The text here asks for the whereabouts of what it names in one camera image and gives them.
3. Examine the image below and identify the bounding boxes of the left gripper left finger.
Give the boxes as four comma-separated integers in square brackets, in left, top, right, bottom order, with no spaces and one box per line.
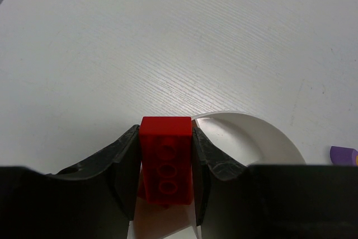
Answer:
[1,125,140,238]

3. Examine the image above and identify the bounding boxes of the purple butterfly lego piece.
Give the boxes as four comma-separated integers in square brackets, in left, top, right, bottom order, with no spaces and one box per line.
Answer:
[329,146,357,166]

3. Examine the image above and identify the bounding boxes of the white divided round container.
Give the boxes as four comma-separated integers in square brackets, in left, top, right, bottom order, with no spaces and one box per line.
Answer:
[128,111,305,238]

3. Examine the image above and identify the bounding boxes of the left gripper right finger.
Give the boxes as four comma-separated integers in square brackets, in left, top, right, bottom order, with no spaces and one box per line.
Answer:
[191,128,357,238]

